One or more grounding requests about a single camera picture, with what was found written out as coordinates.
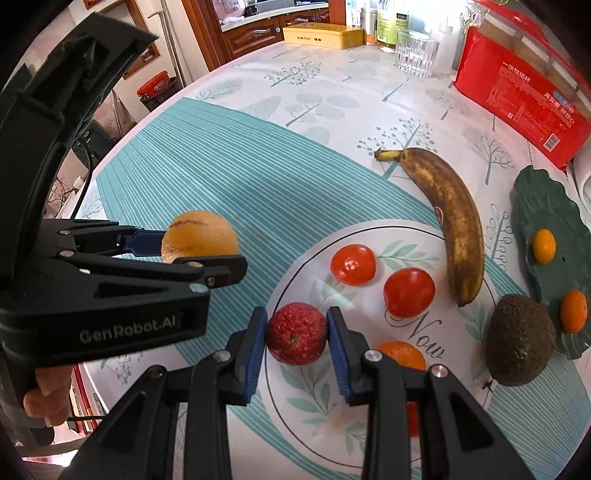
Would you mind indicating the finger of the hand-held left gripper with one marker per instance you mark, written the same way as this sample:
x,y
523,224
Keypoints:
x,y
138,242
221,270

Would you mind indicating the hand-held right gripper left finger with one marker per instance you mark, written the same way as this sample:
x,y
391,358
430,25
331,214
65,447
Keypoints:
x,y
256,355

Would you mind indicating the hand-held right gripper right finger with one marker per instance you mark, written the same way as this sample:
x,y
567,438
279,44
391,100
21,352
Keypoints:
x,y
336,355

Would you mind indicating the large yellow orange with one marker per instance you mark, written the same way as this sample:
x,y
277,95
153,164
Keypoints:
x,y
203,235

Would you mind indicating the speckled red apple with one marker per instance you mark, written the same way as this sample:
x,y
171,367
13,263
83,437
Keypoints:
x,y
295,332

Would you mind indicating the orange tangerine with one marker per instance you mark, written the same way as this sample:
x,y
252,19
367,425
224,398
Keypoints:
x,y
574,311
401,353

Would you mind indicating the red tomato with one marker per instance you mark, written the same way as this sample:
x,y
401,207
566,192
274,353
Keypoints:
x,y
353,264
408,293

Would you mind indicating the brown avocado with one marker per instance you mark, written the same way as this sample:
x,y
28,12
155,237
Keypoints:
x,y
519,339

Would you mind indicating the green leaf-shaped plate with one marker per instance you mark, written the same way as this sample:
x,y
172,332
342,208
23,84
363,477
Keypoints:
x,y
535,203

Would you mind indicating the person's left hand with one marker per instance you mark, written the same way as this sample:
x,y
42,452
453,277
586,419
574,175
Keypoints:
x,y
51,397

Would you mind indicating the tree print tablecloth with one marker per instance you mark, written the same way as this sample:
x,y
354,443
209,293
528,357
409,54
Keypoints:
x,y
277,161

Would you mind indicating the red lid container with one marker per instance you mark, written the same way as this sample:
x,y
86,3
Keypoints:
x,y
157,85

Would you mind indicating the brown spotted banana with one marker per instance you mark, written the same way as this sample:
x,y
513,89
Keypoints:
x,y
455,217

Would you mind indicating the metal pipe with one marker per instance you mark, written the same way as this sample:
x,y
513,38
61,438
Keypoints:
x,y
171,46

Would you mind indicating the brown wooden cabinet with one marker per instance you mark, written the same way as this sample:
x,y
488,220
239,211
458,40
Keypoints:
x,y
249,37

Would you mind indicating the small yellow-orange kumquat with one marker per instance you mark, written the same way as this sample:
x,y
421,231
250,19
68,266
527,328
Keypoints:
x,y
544,246

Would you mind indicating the yellow tin box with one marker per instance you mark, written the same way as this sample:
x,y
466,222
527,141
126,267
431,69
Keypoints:
x,y
321,36

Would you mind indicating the metal can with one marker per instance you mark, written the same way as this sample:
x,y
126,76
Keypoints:
x,y
369,25

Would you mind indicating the clear glass cup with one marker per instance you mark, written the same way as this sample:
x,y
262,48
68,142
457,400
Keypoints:
x,y
415,53

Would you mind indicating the green label bottle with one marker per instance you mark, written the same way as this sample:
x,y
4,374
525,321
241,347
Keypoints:
x,y
392,23

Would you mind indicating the white plastic bottle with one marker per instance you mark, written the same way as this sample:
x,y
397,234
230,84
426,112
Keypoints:
x,y
445,46

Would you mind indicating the red paper cup package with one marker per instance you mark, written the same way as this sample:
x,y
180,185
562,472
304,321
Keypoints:
x,y
517,92

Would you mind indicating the wooden picture frame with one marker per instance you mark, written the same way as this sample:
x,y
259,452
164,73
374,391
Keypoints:
x,y
147,62

